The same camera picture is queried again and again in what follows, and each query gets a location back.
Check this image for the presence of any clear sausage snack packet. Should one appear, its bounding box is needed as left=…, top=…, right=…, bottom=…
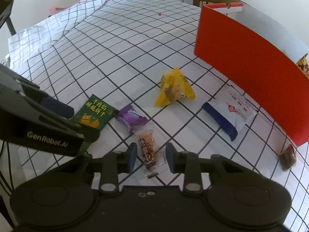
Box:
left=134, top=128, right=168, bottom=179

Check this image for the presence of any small dark brown candy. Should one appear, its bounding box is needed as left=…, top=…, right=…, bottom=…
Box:
left=278, top=144, right=296, bottom=171

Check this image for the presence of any egg print snack packet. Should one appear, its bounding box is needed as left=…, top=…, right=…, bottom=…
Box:
left=154, top=67, right=195, bottom=107

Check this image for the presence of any green cracker packet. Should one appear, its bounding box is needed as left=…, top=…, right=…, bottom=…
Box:
left=72, top=94, right=119, bottom=155

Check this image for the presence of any orange yellow chip bag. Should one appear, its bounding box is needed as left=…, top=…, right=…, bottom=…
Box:
left=296, top=54, right=309, bottom=78

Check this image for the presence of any red cardboard box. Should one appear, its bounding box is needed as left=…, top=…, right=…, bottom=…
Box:
left=194, top=5, right=308, bottom=146

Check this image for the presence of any purple snack packet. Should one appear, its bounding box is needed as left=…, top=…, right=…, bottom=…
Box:
left=116, top=104, right=148, bottom=134

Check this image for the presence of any checkered white tablecloth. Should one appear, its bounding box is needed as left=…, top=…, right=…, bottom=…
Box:
left=8, top=0, right=308, bottom=231

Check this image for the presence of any white blue snack packet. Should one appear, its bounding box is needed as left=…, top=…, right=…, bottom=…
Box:
left=202, top=86, right=257, bottom=141

